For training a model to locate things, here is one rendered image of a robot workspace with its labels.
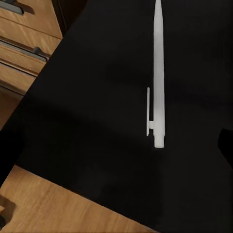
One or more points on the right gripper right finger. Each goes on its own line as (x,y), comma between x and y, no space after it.
(225,144)

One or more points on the pen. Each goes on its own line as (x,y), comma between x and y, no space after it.
(158,123)

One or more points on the cabinet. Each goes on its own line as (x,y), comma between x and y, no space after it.
(30,31)

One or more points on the desk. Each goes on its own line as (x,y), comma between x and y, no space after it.
(84,118)

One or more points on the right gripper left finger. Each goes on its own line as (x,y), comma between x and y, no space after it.
(12,145)

